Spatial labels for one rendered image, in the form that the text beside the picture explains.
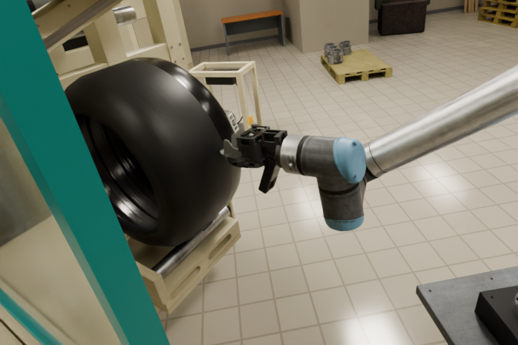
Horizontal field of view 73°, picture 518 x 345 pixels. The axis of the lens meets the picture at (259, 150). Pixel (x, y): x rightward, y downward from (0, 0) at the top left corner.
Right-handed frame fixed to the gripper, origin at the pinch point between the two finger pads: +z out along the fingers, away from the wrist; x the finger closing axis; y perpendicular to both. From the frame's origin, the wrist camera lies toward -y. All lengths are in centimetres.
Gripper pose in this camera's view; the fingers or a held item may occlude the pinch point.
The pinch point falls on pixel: (225, 154)
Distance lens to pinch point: 92.8
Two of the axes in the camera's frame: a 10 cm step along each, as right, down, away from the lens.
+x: -5.5, 4.6, -7.0
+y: -2.1, -8.8, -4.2
